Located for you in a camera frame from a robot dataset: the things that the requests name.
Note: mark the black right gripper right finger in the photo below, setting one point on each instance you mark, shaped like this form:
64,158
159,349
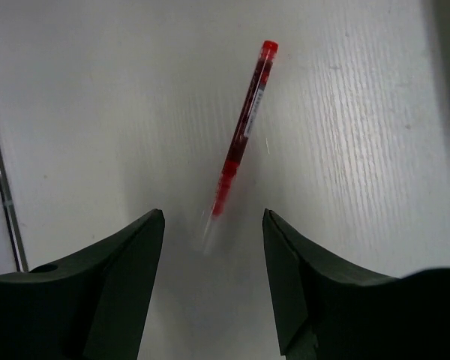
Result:
326,307

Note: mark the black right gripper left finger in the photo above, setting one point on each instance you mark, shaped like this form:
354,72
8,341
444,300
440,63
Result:
91,304

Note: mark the red gel pen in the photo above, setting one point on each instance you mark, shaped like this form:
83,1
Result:
239,140

